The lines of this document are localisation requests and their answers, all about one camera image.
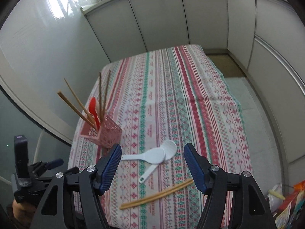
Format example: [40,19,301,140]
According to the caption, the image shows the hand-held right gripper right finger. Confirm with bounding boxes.
[183,143,277,229]

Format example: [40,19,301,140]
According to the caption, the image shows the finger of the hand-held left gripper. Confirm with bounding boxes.
[30,158,64,176]

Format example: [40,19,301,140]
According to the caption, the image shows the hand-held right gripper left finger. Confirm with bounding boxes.
[36,144,123,229]

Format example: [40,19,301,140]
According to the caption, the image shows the wooden chopstick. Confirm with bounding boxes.
[120,180,195,210]
[57,91,96,128]
[120,178,194,208]
[102,70,112,121]
[63,78,98,127]
[98,72,104,123]

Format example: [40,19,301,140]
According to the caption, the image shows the white plastic spoon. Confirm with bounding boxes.
[139,139,178,184]

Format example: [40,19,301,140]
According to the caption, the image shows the pink perforated utensil basket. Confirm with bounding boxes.
[79,113,123,148]

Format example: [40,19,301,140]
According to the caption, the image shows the white rice paddle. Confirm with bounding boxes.
[121,147,166,166]

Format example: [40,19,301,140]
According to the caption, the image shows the red plastic spoon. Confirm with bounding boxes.
[88,97,101,128]

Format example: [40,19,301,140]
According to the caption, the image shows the person's left hand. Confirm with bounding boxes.
[11,199,37,222]

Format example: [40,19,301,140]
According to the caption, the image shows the striped patterned tablecloth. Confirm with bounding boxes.
[68,44,254,229]

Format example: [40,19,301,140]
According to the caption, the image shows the pile of snack packets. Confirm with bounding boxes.
[267,181,305,229]

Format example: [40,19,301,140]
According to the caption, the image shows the white kitchen base cabinets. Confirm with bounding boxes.
[80,0,305,165]

